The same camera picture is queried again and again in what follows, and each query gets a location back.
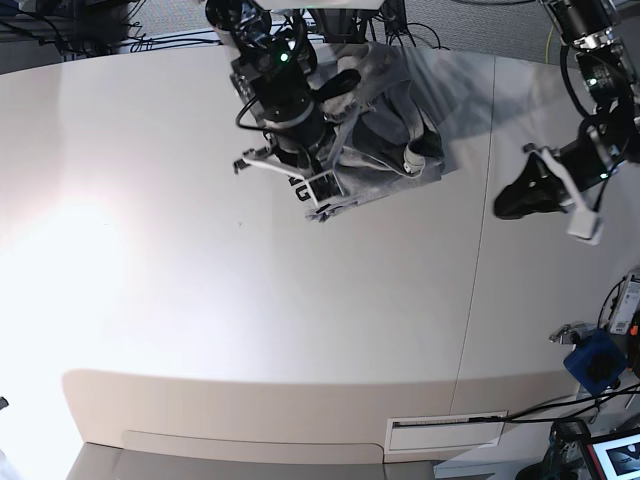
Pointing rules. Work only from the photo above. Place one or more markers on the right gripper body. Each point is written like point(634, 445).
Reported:
point(294, 165)

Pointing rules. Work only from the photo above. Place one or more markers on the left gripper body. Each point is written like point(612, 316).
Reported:
point(554, 166)

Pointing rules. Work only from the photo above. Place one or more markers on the grey T-shirt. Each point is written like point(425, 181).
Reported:
point(385, 141)

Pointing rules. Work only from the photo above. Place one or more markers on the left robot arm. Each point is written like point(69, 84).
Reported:
point(603, 87)

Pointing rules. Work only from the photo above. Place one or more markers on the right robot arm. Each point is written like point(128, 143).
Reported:
point(270, 71)

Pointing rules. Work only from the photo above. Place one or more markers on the white power adapter with label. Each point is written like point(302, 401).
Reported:
point(626, 305)

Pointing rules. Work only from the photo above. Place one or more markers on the metal table clamp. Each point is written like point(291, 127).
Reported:
point(572, 333)

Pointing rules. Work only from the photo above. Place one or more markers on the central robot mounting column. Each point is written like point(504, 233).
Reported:
point(339, 26)

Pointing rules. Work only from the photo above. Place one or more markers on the blue box with black hole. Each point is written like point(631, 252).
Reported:
point(596, 363)

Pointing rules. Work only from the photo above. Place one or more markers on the white label plate on table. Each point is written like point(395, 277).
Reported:
point(406, 435)

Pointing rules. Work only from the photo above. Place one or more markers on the red framed tablet screen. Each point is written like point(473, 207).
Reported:
point(613, 457)

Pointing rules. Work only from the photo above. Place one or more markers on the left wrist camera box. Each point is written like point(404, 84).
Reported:
point(586, 226)

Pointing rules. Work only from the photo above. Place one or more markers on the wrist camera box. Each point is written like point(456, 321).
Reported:
point(324, 186)
point(586, 226)

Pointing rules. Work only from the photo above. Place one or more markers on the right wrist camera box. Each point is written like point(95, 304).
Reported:
point(324, 186)

